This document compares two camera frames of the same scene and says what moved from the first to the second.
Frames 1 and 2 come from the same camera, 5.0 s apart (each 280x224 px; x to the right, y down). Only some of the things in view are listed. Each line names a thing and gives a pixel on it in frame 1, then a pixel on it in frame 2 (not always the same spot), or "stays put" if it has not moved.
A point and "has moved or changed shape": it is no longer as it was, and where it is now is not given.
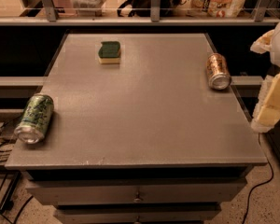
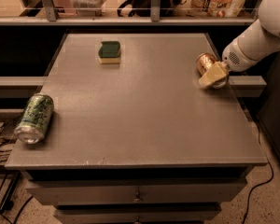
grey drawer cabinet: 144,141 stays put
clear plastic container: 89,1 stays put
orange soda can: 218,75 has moved or changed shape
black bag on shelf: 141,1 stays put
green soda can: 35,119 stays put
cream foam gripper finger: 273,102 -> 217,71
